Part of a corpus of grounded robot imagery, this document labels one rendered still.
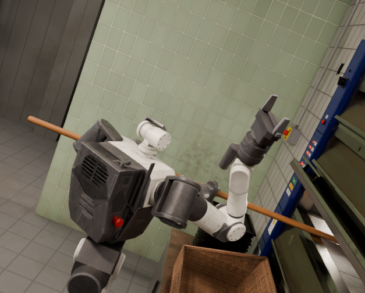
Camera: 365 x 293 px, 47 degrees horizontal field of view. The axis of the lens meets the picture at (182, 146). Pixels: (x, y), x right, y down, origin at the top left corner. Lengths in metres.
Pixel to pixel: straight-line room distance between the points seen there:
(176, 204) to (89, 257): 0.37
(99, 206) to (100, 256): 0.21
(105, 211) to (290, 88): 2.13
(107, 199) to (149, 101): 1.94
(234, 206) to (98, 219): 0.47
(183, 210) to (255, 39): 2.02
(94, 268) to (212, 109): 1.95
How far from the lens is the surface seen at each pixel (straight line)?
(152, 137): 1.40
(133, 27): 3.15
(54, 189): 3.56
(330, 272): 1.87
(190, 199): 1.31
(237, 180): 1.36
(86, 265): 1.48
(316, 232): 2.15
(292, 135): 2.88
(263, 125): 1.26
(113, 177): 1.28
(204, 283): 2.48
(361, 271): 1.35
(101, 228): 1.38
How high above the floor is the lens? 1.85
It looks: 15 degrees down
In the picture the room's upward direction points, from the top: 23 degrees clockwise
